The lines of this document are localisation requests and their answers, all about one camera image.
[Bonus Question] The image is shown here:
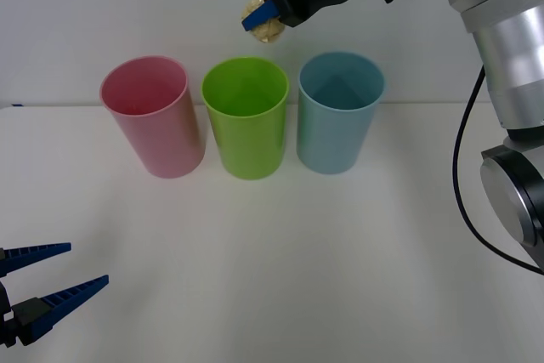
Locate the beige ball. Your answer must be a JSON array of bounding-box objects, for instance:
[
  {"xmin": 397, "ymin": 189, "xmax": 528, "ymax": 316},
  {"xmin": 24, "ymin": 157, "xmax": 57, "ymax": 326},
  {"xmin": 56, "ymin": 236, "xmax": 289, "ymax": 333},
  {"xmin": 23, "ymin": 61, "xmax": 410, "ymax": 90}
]
[{"xmin": 240, "ymin": 0, "xmax": 285, "ymax": 45}]

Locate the green plastic bin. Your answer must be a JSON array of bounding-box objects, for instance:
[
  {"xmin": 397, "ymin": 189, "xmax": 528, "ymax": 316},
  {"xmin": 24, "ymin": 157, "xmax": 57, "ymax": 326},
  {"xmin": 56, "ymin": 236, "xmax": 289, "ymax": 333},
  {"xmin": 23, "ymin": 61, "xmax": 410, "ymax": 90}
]
[{"xmin": 200, "ymin": 56, "xmax": 290, "ymax": 180}]

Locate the pale blue plastic bin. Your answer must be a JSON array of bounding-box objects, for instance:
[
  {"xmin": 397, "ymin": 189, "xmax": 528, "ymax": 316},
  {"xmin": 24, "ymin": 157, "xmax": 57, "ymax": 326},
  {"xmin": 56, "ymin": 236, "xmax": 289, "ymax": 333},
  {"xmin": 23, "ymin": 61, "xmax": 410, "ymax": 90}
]
[{"xmin": 296, "ymin": 51, "xmax": 386, "ymax": 175}]

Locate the pink plastic bin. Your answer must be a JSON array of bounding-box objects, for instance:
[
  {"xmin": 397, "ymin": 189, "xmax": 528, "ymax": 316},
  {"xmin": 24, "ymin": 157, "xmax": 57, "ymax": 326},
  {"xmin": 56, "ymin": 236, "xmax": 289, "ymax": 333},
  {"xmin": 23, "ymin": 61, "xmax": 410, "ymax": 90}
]
[{"xmin": 99, "ymin": 55, "xmax": 207, "ymax": 179}]

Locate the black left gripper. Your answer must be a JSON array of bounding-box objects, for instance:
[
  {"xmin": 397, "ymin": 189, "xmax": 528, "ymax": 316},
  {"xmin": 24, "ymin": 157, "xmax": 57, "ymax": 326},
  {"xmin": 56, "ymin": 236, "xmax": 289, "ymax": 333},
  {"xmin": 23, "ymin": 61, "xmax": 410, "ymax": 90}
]
[{"xmin": 0, "ymin": 242, "xmax": 110, "ymax": 349}]

